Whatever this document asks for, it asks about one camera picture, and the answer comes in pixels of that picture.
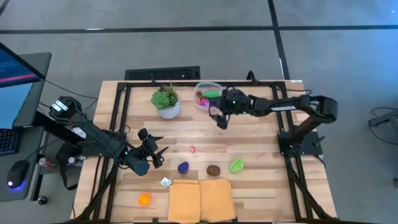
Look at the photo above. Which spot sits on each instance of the green toy starfruit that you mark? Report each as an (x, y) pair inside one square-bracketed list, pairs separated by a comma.
[(236, 166)]

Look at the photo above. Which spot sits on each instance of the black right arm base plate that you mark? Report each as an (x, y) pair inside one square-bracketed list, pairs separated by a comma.
[(306, 146)]

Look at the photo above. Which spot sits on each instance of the clear plastic bottle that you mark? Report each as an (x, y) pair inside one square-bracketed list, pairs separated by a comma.
[(73, 160)]

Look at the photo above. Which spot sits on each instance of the black floor stand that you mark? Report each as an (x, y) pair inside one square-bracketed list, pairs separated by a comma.
[(387, 119)]

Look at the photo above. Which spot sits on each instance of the green oval toy vegetable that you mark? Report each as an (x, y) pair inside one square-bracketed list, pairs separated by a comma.
[(211, 93)]

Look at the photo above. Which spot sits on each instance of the brown toy kiwi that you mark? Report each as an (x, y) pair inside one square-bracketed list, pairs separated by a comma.
[(213, 170)]

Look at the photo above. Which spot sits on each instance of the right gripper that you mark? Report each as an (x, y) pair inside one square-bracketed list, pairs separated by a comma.
[(236, 104)]

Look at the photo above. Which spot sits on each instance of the succulent in white patterned pot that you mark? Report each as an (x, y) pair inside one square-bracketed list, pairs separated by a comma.
[(169, 112)]

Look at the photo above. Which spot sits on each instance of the black caster wheel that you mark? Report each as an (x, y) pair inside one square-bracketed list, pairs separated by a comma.
[(42, 200)]

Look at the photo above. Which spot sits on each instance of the white tape label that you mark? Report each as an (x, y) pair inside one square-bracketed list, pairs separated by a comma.
[(297, 81)]

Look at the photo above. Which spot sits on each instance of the magenta striped toy fruit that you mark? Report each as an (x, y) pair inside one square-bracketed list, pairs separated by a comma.
[(205, 103)]

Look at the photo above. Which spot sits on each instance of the yellow waffle cloth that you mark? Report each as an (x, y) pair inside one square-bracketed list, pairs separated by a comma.
[(216, 199), (185, 202)]

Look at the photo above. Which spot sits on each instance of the red toy strawberry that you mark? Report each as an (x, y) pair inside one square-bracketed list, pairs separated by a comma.
[(199, 93)]

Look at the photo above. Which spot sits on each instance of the orange toy fruit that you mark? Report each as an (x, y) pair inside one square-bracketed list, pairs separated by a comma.
[(144, 199)]

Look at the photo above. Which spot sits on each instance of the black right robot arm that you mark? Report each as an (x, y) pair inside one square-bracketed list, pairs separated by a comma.
[(323, 107)]

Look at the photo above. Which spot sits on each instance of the black computer mouse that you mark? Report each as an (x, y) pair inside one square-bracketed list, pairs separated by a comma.
[(16, 172)]

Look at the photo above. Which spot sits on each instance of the clear plastic tupperware container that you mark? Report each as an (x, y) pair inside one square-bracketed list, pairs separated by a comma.
[(196, 86)]

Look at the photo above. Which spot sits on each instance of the purple toy grapes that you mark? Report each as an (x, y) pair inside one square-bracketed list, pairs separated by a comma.
[(183, 168)]

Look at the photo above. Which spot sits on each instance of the red soda can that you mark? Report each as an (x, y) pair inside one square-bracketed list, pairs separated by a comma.
[(46, 163)]

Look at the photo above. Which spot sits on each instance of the black aluminium table frame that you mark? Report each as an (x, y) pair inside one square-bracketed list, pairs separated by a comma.
[(143, 84)]

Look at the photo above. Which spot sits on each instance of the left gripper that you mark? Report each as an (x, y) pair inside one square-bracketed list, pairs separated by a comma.
[(138, 165)]

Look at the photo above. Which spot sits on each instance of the black keyboard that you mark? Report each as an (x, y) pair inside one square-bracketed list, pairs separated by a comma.
[(161, 73), (7, 141)]

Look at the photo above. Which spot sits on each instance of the computer monitor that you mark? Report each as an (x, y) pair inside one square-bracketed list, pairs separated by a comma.
[(12, 102)]

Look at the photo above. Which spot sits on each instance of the grey computer desk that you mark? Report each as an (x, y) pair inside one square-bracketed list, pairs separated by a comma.
[(29, 180)]

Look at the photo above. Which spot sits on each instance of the small white tag card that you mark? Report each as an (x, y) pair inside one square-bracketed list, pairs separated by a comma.
[(166, 182)]

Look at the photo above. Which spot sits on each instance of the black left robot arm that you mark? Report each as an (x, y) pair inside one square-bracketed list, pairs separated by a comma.
[(93, 137)]

